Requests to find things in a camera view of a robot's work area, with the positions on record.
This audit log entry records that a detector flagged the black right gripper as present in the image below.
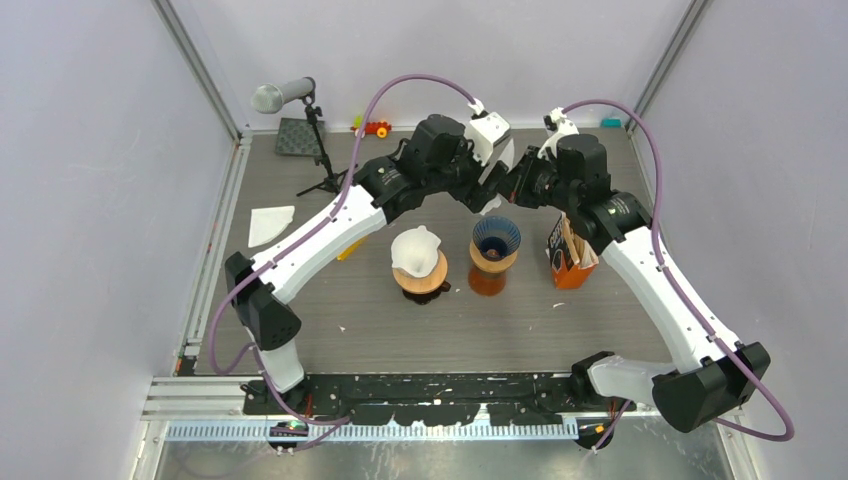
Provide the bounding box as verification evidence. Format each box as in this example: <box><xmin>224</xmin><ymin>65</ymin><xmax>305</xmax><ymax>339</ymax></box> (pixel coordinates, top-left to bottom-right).
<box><xmin>498</xmin><ymin>145</ymin><xmax>577</xmax><ymax>214</ymax></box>

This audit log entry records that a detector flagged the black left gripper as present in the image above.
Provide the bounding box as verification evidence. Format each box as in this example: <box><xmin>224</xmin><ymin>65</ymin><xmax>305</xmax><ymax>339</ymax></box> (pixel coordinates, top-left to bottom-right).
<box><xmin>426</xmin><ymin>134</ymin><xmax>508</xmax><ymax>213</ymax></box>

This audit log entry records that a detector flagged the white paper coffee filter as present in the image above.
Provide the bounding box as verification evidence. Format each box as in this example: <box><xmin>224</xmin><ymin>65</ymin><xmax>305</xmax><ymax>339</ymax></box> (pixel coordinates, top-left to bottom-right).
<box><xmin>390</xmin><ymin>225</ymin><xmax>441</xmax><ymax>278</ymax></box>

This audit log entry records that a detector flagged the orange coffee filter box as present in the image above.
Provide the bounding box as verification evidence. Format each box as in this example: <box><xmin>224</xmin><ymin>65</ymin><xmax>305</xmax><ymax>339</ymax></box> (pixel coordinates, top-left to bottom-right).
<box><xmin>546</xmin><ymin>213</ymin><xmax>599</xmax><ymax>290</ymax></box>

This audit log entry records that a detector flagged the amber glass carafe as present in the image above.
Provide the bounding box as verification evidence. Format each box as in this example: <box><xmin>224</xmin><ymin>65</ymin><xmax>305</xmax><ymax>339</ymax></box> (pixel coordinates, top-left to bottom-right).
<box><xmin>467</xmin><ymin>266</ymin><xmax>507</xmax><ymax>296</ymax></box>

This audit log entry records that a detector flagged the large wooden ring holder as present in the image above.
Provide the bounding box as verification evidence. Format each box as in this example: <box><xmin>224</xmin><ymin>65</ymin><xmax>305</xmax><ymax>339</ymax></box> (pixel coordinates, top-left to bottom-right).
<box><xmin>392</xmin><ymin>250</ymin><xmax>448</xmax><ymax>294</ymax></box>

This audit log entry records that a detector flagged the dark brown dripper cup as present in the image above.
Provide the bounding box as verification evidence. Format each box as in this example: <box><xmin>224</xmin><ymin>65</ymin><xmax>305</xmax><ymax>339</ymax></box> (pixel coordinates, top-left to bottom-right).
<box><xmin>402</xmin><ymin>281</ymin><xmax>451</xmax><ymax>305</ymax></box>

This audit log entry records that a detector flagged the small wooden ring holder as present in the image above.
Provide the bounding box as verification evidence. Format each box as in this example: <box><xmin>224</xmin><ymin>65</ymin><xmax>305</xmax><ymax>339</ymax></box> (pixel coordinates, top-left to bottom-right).
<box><xmin>469</xmin><ymin>242</ymin><xmax>518</xmax><ymax>274</ymax></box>

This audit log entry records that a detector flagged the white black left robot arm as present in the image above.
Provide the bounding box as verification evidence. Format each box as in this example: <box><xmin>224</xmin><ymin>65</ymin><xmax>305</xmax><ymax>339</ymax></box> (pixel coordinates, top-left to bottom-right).
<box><xmin>225</xmin><ymin>113</ymin><xmax>510</xmax><ymax>414</ymax></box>

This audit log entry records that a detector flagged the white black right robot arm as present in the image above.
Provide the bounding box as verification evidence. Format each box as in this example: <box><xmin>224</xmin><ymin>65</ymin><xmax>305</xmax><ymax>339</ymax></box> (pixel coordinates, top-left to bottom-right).
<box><xmin>498</xmin><ymin>134</ymin><xmax>771</xmax><ymax>432</ymax></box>

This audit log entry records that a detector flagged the toy brick car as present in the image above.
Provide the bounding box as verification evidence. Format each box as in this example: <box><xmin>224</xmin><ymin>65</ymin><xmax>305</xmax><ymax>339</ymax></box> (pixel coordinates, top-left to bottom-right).
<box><xmin>350</xmin><ymin>116</ymin><xmax>392</xmax><ymax>139</ymax></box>

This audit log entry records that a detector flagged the teal block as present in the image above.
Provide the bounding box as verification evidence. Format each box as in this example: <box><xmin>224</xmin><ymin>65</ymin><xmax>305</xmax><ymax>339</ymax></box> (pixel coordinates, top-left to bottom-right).
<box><xmin>600</xmin><ymin>118</ymin><xmax>623</xmax><ymax>129</ymax></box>

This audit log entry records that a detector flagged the yellow green toy brick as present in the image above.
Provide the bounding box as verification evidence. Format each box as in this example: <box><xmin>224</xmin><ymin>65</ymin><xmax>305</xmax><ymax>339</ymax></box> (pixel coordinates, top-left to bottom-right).
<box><xmin>336</xmin><ymin>236</ymin><xmax>368</xmax><ymax>261</ymax></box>

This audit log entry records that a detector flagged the white paper sheet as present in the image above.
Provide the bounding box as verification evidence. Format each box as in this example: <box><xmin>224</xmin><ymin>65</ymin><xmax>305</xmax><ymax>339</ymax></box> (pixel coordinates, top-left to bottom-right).
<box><xmin>247</xmin><ymin>206</ymin><xmax>296</xmax><ymax>248</ymax></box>

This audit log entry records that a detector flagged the grey microphone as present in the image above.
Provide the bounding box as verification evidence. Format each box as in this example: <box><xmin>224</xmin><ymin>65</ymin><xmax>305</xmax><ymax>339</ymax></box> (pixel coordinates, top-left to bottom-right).
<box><xmin>251</xmin><ymin>77</ymin><xmax>316</xmax><ymax>114</ymax></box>

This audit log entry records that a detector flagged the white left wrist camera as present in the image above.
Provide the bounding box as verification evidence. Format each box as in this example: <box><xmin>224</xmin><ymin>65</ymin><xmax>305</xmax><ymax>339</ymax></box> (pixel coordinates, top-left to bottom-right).
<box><xmin>464</xmin><ymin>98</ymin><xmax>515</xmax><ymax>169</ymax></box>

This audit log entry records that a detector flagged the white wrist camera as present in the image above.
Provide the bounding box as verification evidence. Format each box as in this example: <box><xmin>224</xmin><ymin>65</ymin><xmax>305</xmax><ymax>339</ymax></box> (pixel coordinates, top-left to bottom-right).
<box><xmin>464</xmin><ymin>98</ymin><xmax>515</xmax><ymax>169</ymax></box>
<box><xmin>537</xmin><ymin>107</ymin><xmax>579</xmax><ymax>161</ymax></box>

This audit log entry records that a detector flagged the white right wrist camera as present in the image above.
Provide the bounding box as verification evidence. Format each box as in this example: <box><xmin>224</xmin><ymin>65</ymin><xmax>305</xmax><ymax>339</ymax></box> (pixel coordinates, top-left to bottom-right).
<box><xmin>537</xmin><ymin>107</ymin><xmax>579</xmax><ymax>161</ymax></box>

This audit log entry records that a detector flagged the grey studded base plate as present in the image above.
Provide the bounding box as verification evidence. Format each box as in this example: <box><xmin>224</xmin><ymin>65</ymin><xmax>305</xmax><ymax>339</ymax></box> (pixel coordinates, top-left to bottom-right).
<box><xmin>274</xmin><ymin>118</ymin><xmax>321</xmax><ymax>158</ymax></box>

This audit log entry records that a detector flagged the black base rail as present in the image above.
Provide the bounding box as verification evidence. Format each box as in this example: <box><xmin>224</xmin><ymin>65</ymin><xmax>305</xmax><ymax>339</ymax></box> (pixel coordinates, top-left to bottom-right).
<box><xmin>240</xmin><ymin>373</ymin><xmax>636</xmax><ymax>427</ymax></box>

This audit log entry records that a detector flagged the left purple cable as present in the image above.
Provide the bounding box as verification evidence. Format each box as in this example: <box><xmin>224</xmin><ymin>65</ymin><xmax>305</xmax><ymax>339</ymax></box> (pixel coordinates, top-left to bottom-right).
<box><xmin>208</xmin><ymin>74</ymin><xmax>482</xmax><ymax>429</ymax></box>

